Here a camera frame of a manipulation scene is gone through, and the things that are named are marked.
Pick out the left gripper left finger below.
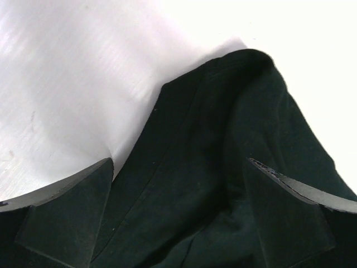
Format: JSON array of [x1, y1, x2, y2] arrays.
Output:
[[1, 158, 114, 267]]

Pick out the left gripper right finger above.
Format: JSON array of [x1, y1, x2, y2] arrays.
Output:
[[244, 158, 356, 267]]

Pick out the black daisy print t-shirt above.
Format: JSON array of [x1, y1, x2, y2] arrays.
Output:
[[90, 49, 356, 267]]

